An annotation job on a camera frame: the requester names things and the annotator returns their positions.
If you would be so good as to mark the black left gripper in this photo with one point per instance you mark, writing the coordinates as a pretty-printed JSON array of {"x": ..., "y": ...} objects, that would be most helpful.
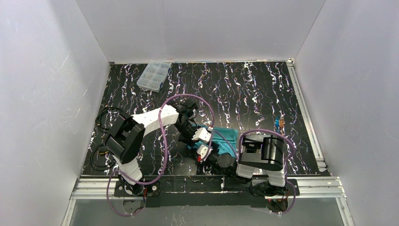
[{"x": 188, "y": 131}]

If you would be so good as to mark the teal cloth napkin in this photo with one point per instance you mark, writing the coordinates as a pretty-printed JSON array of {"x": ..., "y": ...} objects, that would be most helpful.
[{"x": 224, "y": 140}]

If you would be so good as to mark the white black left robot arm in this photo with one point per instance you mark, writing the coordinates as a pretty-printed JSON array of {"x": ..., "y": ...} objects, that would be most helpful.
[{"x": 124, "y": 138}]

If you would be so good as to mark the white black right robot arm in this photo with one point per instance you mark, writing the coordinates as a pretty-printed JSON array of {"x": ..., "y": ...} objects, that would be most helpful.
[{"x": 265, "y": 152}]

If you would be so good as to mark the clear plastic screw organizer box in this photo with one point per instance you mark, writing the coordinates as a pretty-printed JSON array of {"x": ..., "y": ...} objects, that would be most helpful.
[{"x": 154, "y": 76}]

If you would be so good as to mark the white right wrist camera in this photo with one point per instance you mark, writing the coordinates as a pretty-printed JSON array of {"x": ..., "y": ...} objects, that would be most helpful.
[{"x": 203, "y": 152}]

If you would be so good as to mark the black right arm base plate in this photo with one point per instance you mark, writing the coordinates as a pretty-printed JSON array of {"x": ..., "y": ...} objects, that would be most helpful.
[{"x": 260, "y": 186}]

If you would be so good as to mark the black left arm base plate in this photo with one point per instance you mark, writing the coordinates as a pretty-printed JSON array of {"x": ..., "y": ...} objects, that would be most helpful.
[{"x": 137, "y": 187}]

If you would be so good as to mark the aluminium right side rail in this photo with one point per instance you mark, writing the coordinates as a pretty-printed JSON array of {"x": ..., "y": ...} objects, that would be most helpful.
[{"x": 317, "y": 152}]

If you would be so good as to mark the aluminium front frame rail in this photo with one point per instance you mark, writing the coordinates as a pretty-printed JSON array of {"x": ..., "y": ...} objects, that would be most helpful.
[{"x": 304, "y": 187}]

